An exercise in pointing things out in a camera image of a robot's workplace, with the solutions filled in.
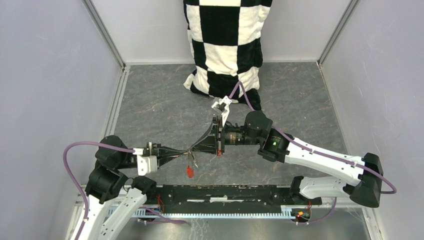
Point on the black white checkered pillow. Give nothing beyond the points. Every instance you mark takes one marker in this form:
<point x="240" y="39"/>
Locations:
<point x="225" y="43"/>

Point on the white slotted cable duct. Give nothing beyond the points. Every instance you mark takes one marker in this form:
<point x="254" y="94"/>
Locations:
<point x="286" y="213"/>

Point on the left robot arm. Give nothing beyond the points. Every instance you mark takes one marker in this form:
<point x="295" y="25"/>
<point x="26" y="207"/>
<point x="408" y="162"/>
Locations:
<point x="106" y="181"/>

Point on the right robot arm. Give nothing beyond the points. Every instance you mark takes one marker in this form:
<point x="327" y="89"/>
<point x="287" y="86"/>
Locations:
<point x="358" y="178"/>

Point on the red key tag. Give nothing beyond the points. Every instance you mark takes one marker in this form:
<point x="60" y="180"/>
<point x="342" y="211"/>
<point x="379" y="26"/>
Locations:
<point x="190" y="172"/>

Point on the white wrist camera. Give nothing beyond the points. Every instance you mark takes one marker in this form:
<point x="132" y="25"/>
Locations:
<point x="221" y="106"/>
<point x="146" y="163"/>

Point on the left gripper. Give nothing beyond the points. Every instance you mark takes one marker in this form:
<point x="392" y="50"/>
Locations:
<point x="157" y="148"/>

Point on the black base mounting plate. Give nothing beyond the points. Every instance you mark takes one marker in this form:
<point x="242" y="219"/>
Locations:
<point x="221" y="207"/>

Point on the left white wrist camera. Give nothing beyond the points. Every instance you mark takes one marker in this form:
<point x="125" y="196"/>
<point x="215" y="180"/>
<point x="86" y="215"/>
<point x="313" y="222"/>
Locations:
<point x="146" y="163"/>

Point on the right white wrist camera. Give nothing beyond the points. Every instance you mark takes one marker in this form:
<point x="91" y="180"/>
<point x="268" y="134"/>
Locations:
<point x="221" y="106"/>

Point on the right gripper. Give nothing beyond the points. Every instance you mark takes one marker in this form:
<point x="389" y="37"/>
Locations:
<point x="209" y="142"/>

